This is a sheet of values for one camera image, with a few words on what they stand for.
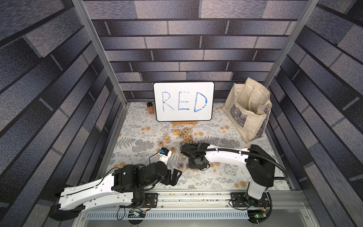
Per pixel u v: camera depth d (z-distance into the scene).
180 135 0.97
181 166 0.83
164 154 0.59
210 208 0.73
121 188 0.44
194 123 1.02
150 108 1.07
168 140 0.95
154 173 0.46
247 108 1.04
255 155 0.46
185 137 0.96
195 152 0.61
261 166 0.45
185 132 0.98
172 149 0.90
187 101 0.95
